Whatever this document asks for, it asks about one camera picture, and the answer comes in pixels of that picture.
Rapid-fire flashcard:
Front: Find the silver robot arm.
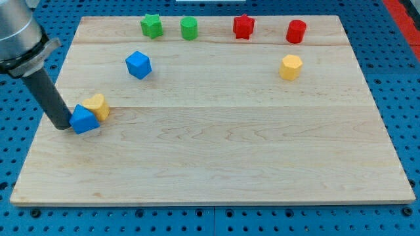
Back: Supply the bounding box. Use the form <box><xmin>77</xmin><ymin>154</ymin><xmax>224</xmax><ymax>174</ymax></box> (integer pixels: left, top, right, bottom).
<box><xmin>1</xmin><ymin>0</ymin><xmax>61</xmax><ymax>78</ymax></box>

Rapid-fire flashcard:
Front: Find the blue cube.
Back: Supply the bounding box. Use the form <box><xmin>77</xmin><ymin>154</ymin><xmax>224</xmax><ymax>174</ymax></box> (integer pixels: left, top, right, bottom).
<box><xmin>125</xmin><ymin>51</ymin><xmax>152</xmax><ymax>79</ymax></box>

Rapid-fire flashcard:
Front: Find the wooden board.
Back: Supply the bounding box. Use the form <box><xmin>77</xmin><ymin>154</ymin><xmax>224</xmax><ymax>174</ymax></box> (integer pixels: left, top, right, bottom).
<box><xmin>10</xmin><ymin>15</ymin><xmax>415</xmax><ymax>207</ymax></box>

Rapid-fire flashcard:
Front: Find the yellow hexagon block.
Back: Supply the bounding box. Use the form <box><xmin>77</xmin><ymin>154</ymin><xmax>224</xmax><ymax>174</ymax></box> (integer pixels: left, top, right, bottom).
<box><xmin>279</xmin><ymin>54</ymin><xmax>303</xmax><ymax>81</ymax></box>

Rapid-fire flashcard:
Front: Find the green cylinder block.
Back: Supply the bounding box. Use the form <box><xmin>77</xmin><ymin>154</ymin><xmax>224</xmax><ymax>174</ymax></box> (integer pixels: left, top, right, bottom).
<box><xmin>180</xmin><ymin>16</ymin><xmax>198</xmax><ymax>41</ymax></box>

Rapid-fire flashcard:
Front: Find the red star block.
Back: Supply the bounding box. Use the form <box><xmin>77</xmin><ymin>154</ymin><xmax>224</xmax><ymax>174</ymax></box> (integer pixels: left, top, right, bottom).
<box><xmin>232</xmin><ymin>14</ymin><xmax>255</xmax><ymax>40</ymax></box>

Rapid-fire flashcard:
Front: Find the green star block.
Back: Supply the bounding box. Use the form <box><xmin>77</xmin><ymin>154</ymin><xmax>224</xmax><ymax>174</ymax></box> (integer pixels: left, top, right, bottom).
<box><xmin>140</xmin><ymin>14</ymin><xmax>163</xmax><ymax>39</ymax></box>

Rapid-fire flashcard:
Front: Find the yellow heart block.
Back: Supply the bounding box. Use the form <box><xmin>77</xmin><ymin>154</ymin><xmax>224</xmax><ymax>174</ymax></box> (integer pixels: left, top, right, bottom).
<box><xmin>82</xmin><ymin>93</ymin><xmax>110</xmax><ymax>121</ymax></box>

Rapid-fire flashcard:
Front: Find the red cylinder block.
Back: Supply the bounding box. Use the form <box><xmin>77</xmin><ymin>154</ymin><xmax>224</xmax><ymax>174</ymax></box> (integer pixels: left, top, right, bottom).
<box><xmin>286</xmin><ymin>20</ymin><xmax>307</xmax><ymax>44</ymax></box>

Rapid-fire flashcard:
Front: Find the blue triangular block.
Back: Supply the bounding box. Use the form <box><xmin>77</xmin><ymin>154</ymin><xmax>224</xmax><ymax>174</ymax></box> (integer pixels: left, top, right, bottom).
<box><xmin>70</xmin><ymin>104</ymin><xmax>100</xmax><ymax>134</ymax></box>

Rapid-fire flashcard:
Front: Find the dark grey pointer rod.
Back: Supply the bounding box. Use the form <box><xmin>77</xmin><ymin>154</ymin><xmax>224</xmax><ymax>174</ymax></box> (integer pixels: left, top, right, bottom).
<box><xmin>22</xmin><ymin>68</ymin><xmax>72</xmax><ymax>130</ymax></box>

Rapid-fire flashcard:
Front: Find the red strip at edge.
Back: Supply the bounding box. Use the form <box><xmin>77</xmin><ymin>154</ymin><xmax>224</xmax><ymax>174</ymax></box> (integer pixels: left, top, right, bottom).
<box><xmin>383</xmin><ymin>0</ymin><xmax>419</xmax><ymax>60</ymax></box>

